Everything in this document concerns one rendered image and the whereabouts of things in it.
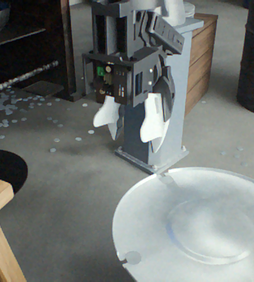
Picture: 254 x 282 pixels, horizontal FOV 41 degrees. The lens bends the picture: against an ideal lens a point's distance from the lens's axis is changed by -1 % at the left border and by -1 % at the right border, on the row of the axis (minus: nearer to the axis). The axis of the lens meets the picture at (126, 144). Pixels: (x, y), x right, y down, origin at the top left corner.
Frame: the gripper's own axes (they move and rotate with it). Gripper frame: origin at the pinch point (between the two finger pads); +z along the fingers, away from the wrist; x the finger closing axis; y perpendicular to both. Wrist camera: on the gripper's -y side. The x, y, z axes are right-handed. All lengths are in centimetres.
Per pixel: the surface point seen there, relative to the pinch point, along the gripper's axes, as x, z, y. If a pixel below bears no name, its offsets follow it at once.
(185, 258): 12.1, 11.5, 7.4
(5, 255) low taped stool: -17.7, 22.5, 14.7
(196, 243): 12.5, 10.9, 4.7
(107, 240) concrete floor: -14.4, 41.1, -11.2
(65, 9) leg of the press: -74, 1, -71
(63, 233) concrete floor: -25.1, 41.1, -7.1
